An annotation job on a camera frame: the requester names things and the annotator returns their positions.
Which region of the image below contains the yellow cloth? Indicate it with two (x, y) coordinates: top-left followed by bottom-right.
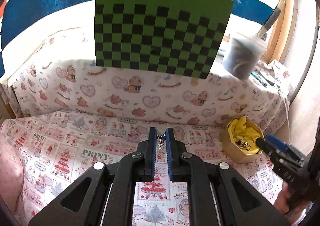
(229, 116), (262, 154)

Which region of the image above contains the blue lighter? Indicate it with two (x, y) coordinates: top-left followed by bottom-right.
(251, 72), (266, 86)

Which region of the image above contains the green checkered tissue box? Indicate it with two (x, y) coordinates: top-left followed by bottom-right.
(94, 0), (235, 79)

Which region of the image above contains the gold hexagonal box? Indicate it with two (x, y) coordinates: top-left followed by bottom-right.
(220, 116), (265, 164)

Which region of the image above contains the grey flat device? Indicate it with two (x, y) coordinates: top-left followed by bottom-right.
(259, 71), (278, 87)

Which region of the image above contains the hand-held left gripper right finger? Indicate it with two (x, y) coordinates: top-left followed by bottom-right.
(166, 127), (292, 226)

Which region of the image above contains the person's right hand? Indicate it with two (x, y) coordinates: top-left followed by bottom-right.
(274, 181), (292, 214)

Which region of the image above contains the wooden window frame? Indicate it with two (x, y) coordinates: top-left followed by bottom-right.
(275, 0), (300, 64)

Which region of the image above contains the strawberry print cloth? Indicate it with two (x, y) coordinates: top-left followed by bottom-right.
(0, 109), (285, 226)

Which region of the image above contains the silver charm chain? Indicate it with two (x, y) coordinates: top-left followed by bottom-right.
(156, 133), (167, 151)

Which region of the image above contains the clear plastic jar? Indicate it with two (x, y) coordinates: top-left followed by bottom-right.
(222, 31), (268, 80)

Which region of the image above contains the bear print cloth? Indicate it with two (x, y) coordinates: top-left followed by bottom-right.
(0, 24), (290, 129)

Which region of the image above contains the silver bangle bracelet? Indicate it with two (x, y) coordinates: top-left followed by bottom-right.
(235, 139), (252, 151)

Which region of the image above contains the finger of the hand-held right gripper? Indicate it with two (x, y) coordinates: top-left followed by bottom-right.
(265, 135), (288, 152)
(255, 139), (278, 158)

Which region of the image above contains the white cable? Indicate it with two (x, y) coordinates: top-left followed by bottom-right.
(278, 88), (292, 137)

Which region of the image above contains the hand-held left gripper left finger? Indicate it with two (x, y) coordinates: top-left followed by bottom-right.
(28, 127), (157, 226)

